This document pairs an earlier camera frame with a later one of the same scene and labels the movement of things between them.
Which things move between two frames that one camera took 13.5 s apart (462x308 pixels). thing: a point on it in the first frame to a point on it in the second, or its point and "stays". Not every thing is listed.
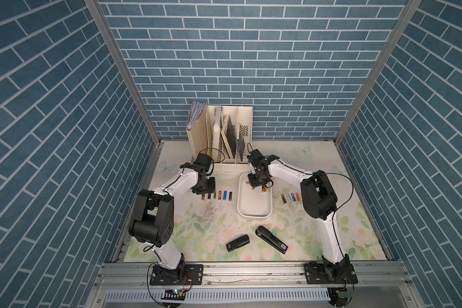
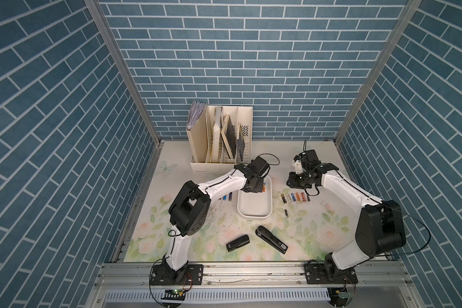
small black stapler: [239, 242] stays
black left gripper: [212, 187] to [259, 188]
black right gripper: [251, 182] to [291, 183]
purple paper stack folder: [196, 110] stays
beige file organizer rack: [224, 133] stays
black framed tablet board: [228, 137] stays
